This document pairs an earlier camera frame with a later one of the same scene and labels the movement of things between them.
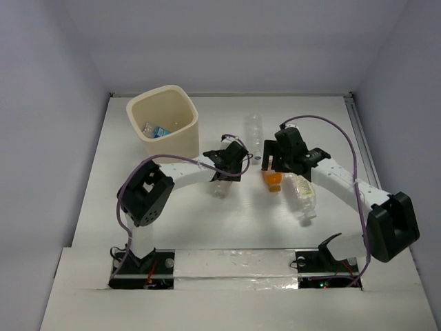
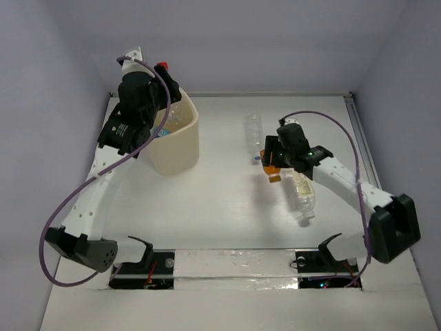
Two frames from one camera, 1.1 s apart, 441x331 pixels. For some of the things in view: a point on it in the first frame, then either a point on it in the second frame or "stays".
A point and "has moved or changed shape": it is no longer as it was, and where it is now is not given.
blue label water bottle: x=158 y=132 stays
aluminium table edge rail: x=363 y=141 stays
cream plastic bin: x=167 y=121 stays
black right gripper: x=272 y=147 stays
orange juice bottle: x=273 y=178 has moved or changed shape
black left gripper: x=224 y=171 to x=170 y=84
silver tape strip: x=235 y=269 stays
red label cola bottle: x=220 y=189 to x=163 y=63
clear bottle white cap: x=254 y=137 stays
